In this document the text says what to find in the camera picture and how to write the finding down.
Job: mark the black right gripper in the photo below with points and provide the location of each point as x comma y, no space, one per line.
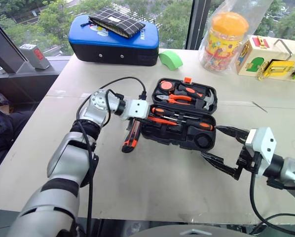
247,160

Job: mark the black orange utility knife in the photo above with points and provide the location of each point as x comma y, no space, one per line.
129,144

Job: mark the black plastic tool case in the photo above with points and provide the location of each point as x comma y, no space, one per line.
162,134

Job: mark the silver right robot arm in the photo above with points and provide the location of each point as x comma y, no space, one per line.
293,170

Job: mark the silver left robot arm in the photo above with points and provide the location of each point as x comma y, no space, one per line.
63,158

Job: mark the blue black hard case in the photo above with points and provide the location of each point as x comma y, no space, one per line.
113,43

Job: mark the slim orange screwdriver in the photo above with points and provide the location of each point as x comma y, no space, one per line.
162,121

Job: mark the orange black tape measure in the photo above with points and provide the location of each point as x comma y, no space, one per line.
166,85

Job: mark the black orange claw hammer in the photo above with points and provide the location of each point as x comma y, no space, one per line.
192,91

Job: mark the green curved block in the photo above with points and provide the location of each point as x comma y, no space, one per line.
171,60

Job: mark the black checked zipper pouch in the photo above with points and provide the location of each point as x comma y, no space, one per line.
118,22

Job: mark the plastic jar with orange lid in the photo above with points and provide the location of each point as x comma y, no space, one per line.
221,47

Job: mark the wooden latch lock box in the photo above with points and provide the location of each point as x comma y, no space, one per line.
273,55

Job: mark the black window pillar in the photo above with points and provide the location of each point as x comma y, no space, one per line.
198,24

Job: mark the dark window sill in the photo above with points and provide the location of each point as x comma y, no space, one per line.
26,79

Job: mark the grey box with red label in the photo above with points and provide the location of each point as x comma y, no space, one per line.
31,59

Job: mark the clear plastic bag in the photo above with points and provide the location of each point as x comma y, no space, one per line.
236,7

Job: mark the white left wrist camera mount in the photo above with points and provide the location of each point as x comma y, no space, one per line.
137,108

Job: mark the dark slanted window frame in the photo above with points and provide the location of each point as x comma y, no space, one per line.
2,44

